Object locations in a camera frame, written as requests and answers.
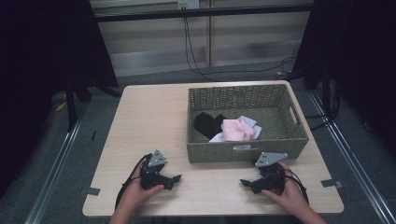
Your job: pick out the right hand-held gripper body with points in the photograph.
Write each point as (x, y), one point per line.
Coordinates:
(270, 180)

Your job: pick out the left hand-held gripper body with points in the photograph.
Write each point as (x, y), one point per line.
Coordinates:
(152, 179)

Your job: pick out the person's left hand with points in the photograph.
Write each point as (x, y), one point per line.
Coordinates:
(135, 197)

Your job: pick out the person's right hand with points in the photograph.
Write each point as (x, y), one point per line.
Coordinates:
(291, 197)

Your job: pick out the white basket label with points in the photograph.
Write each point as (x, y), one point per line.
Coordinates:
(242, 147)

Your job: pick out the pink cloth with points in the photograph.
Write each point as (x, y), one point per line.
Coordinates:
(236, 130)

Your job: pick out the green woven basket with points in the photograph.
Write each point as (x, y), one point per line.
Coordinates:
(274, 124)

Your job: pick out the grey tape piece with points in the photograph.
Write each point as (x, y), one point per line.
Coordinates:
(331, 183)
(92, 191)

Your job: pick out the light blue cloth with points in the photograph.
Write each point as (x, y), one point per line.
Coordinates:
(251, 122)

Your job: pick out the black cloth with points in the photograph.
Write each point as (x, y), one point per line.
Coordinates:
(207, 124)

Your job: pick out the black metal stand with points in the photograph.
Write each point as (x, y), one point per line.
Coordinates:
(326, 93)
(71, 105)

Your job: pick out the yellow floor object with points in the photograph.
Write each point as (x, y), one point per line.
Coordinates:
(61, 105)

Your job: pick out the dark curtain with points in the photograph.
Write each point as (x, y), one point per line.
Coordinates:
(46, 46)
(358, 46)

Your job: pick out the black horizontal bar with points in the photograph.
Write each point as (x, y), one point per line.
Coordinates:
(202, 13)

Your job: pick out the metal floor rail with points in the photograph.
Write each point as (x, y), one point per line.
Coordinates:
(351, 158)
(56, 168)

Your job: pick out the white wall power outlet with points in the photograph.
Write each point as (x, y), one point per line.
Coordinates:
(188, 4)

